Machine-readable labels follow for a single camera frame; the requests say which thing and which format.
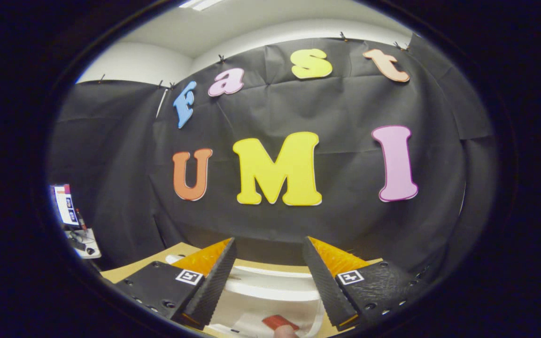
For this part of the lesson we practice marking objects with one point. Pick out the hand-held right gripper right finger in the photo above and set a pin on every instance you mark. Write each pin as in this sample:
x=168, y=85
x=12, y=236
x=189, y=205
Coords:
x=329, y=291

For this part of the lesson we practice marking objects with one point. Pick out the white side table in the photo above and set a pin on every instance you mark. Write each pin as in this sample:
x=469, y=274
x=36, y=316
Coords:
x=82, y=241

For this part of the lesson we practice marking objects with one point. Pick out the wooden desktop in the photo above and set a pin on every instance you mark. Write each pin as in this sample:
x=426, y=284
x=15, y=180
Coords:
x=129, y=270

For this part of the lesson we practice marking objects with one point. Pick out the ceiling light panel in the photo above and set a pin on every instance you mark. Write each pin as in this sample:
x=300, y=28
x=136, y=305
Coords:
x=200, y=4

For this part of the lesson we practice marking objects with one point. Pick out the red pop can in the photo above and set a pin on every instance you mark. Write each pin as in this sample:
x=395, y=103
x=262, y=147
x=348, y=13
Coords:
x=277, y=321

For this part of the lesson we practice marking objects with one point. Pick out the white desktop garbage bin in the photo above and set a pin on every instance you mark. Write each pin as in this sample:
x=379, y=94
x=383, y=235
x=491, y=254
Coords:
x=270, y=291

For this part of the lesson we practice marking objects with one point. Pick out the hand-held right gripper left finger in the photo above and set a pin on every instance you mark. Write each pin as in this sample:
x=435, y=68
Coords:
x=212, y=291

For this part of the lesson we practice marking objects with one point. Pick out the computer monitor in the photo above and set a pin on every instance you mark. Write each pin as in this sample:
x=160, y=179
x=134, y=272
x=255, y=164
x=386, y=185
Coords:
x=66, y=204

